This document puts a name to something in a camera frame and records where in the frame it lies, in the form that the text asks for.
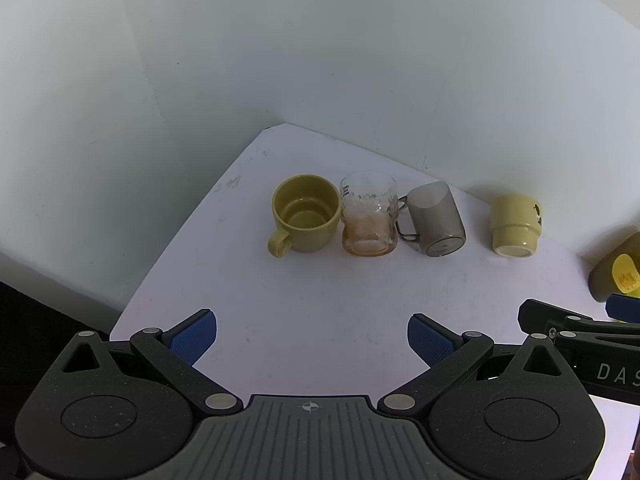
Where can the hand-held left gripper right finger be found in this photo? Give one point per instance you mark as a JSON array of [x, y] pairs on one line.
[[429, 336]]

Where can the olive green mug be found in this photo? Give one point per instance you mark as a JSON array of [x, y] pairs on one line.
[[306, 212]]

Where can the cream yellow cup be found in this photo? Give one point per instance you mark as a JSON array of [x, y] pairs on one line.
[[515, 227]]

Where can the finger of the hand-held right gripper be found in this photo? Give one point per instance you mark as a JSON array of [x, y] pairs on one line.
[[624, 308], [555, 317]]

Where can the clear glass mug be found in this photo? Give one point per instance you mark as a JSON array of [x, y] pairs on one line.
[[369, 215]]

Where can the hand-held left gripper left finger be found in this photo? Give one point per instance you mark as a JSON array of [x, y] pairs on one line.
[[194, 336]]

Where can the grey metal cup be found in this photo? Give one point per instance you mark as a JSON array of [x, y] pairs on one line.
[[436, 220]]

